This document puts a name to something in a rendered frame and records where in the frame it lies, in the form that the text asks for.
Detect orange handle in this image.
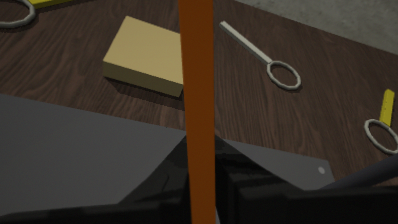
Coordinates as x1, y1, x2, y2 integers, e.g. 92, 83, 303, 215
178, 0, 216, 224

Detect tan flat box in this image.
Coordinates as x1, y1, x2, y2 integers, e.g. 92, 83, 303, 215
103, 16, 183, 97

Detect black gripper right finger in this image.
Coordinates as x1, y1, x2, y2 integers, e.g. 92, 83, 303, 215
215, 135, 398, 224

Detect grey ring with yellow handle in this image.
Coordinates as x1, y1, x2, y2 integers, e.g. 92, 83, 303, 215
0, 0, 73, 28
364, 88, 398, 155

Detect grey loop with straight handle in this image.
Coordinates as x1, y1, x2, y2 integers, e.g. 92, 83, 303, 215
218, 22, 301, 90

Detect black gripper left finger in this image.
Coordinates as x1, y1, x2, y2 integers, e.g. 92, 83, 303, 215
0, 136, 192, 224

